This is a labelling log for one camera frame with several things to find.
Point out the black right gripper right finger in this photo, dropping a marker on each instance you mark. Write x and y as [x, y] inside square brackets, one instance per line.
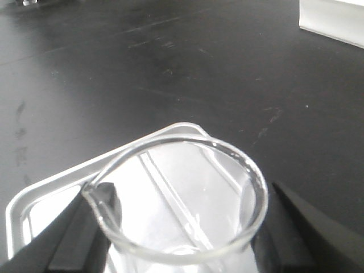
[297, 237]

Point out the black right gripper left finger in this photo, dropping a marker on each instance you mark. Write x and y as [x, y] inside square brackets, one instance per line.
[72, 242]

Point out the clear glass beaker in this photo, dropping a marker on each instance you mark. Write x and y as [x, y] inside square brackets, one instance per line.
[179, 203]

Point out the white box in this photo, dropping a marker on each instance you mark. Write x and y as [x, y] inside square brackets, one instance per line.
[339, 20]

